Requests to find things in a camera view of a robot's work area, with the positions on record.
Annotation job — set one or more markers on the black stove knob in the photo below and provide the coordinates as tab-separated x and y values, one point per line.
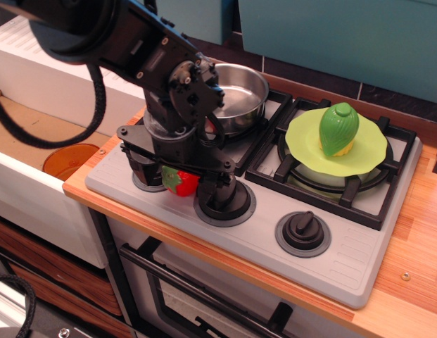
240	209
155	186
303	234

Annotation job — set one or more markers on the black middle stove knob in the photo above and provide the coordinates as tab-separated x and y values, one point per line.
240	209

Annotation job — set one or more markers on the light green plate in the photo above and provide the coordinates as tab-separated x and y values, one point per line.
368	151

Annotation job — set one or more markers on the teal cabinet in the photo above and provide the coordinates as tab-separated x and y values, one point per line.
387	44

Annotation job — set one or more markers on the black left stove knob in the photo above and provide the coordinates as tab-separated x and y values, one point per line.
155	186

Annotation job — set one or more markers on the black right burner grate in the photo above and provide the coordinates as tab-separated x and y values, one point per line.
359	186

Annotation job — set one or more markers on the red toy strawberry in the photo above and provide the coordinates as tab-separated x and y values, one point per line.
179	182

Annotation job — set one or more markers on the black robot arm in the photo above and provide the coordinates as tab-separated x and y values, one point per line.
180	85

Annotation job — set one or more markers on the wooden drawer fronts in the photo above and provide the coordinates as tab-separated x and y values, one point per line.
75	288

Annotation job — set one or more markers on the black left burner grate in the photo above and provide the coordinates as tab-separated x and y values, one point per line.
243	147

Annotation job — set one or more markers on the oven door with black handle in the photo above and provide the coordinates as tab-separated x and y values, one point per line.
200	300

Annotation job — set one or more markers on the black burner grate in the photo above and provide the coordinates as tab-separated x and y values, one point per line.
243	147
359	186

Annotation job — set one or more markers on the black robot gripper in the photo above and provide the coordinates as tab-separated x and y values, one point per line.
185	152

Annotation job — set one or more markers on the black right stove knob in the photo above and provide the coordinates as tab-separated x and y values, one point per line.
303	234

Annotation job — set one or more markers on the green yellow toy corncob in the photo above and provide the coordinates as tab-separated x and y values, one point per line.
337	129

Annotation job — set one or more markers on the grey toy stove top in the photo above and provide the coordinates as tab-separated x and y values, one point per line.
345	272

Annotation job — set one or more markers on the stainless steel pan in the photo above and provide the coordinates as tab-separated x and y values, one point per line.
245	94

